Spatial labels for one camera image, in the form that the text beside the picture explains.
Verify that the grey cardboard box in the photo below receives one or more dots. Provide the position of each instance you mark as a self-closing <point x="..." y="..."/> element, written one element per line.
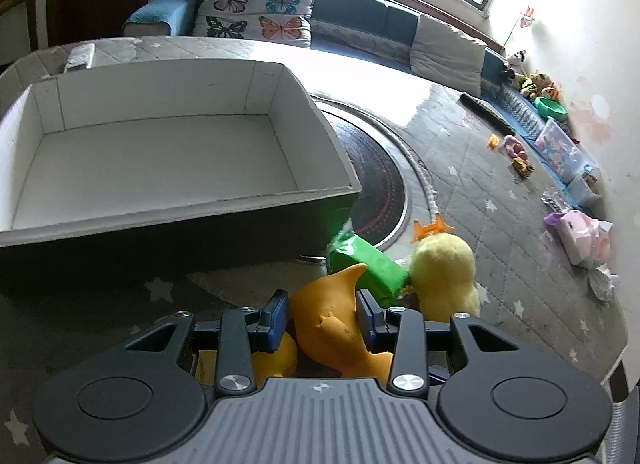
<point x="180" y="161"/>

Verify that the clear plastic storage box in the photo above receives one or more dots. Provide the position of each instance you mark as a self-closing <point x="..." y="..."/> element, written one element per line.
<point x="566" y="158"/>

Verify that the blue sofa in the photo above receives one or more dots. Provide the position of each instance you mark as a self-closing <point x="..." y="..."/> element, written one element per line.
<point x="372" y="30"/>

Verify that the round black induction cooktop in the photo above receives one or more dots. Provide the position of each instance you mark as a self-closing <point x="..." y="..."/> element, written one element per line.
<point x="396" y="187"/>

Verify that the grey cushion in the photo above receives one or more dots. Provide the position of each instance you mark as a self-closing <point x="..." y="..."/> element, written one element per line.
<point x="446" y="55"/>

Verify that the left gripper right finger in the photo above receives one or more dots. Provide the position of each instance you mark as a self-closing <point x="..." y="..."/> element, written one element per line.
<point x="401" y="332"/>

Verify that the green bowl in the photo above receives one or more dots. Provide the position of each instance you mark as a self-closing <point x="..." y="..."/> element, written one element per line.
<point x="547" y="107"/>

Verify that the butterfly print pillow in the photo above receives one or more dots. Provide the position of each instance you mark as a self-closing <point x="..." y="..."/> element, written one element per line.
<point x="285" y="22"/>

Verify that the pile of stuffed toys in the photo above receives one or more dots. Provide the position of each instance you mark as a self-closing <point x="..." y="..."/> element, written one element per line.
<point x="530" y="85"/>

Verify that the silver remote on table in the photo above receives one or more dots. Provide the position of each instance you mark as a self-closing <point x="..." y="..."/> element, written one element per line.
<point x="80" y="58"/>

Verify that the black remote control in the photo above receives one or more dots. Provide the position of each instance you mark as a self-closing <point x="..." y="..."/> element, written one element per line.
<point x="487" y="113"/>

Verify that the small orange toy piece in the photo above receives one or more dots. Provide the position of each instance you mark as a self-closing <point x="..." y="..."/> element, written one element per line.
<point x="493" y="142"/>

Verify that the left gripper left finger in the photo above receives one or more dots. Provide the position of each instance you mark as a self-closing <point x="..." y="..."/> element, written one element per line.
<point x="243" y="332"/>

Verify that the pink toy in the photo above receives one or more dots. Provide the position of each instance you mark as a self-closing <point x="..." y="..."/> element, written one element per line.
<point x="513" y="148"/>

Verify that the yellow plush chick toy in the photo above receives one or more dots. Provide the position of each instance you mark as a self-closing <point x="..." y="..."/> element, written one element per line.
<point x="442" y="272"/>

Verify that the yellow toy truck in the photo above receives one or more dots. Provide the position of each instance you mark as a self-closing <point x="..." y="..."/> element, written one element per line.
<point x="522" y="167"/>

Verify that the orange rubber duck toy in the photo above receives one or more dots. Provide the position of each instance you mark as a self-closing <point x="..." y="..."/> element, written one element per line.
<point x="327" y="330"/>

